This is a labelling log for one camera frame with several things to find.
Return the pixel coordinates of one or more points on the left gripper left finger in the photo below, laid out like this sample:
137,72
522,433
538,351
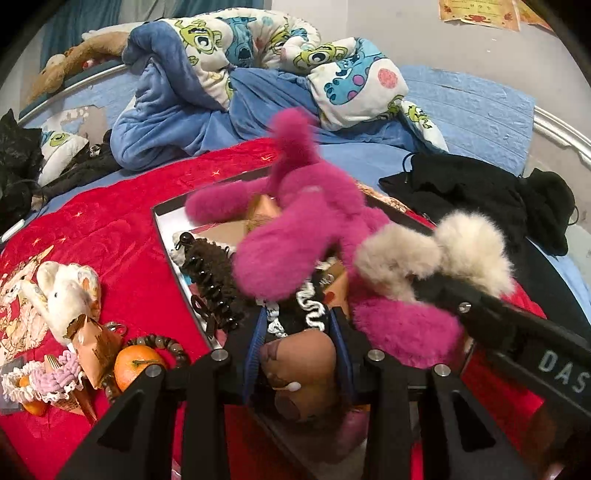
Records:
134,439

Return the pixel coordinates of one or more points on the brown teddy bear plush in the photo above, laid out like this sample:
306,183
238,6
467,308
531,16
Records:
107,46

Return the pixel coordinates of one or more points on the magenta plush toy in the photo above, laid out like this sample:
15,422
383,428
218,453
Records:
322,210

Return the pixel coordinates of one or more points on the beige fluffy plush toy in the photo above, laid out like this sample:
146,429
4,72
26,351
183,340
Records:
465,245

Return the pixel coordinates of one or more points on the orange wall certificate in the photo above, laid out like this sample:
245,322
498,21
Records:
500,14

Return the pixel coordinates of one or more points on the red teddy bear blanket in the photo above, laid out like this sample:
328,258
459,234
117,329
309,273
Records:
111,229

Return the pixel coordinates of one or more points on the black white scrunchie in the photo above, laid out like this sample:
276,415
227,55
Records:
302,311

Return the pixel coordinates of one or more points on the blue monster print blanket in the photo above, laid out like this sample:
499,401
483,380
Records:
214,80

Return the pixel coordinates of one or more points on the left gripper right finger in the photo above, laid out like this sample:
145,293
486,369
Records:
423,424

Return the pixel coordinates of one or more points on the orange tangerine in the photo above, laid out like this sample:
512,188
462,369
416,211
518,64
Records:
131,361

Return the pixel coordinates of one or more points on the black puffer jacket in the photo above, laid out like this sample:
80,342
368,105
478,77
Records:
20,159

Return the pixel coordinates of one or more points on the gold pyramid gift box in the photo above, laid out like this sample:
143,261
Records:
96,347

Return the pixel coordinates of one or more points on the black hair claw clip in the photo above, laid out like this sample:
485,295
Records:
208,266

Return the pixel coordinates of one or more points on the white lace scrunchie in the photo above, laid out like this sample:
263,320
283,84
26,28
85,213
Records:
17,385

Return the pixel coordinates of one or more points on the black clothing pile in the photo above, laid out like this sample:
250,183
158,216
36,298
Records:
537,207

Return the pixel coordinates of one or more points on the right hand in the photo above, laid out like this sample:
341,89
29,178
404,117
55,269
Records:
301,370

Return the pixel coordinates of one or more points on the white rabbit plush toy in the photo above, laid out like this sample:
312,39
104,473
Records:
62,293

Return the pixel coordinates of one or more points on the black cardboard tray box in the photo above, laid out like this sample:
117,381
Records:
292,361

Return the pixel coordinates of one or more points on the small monster print pillow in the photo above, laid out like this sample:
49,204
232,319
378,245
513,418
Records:
58,149

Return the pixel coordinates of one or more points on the dark clothes by headboard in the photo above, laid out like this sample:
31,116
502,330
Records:
90,164

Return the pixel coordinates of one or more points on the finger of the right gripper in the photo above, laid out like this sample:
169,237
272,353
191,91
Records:
489,320

